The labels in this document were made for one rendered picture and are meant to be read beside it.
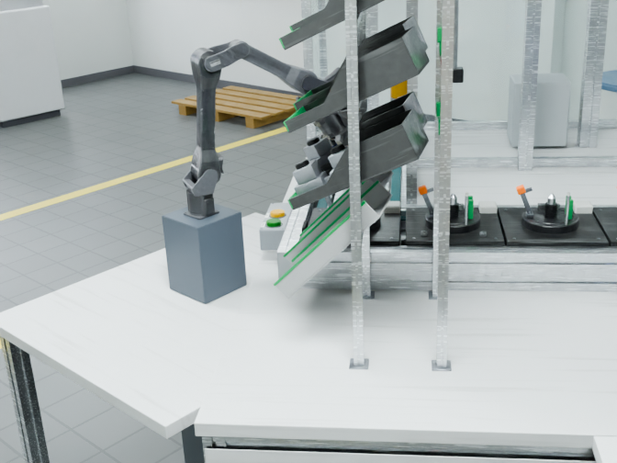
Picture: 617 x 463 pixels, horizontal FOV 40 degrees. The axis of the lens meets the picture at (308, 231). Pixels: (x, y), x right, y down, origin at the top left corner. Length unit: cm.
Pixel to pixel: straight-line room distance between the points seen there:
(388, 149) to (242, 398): 56
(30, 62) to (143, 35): 202
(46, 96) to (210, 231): 596
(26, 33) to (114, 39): 199
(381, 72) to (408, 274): 66
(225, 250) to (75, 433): 137
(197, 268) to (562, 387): 88
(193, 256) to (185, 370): 35
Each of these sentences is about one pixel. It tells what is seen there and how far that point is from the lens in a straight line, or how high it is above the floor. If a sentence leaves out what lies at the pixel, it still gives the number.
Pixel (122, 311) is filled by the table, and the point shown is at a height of 86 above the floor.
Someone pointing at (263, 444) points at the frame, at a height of 80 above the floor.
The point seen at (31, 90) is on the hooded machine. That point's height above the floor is 28.
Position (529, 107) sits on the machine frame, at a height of 108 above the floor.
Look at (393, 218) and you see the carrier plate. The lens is 225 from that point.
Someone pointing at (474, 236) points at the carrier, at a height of 97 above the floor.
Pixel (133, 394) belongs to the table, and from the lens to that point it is 177.
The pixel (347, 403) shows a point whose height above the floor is 86.
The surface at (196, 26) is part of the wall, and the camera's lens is 877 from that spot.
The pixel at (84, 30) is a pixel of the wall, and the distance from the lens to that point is 939.
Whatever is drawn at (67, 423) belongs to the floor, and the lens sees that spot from 332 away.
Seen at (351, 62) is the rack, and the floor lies 149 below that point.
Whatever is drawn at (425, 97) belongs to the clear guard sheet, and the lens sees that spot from 348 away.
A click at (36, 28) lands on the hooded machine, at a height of 79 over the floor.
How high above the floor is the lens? 178
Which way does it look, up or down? 22 degrees down
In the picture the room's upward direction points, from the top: 3 degrees counter-clockwise
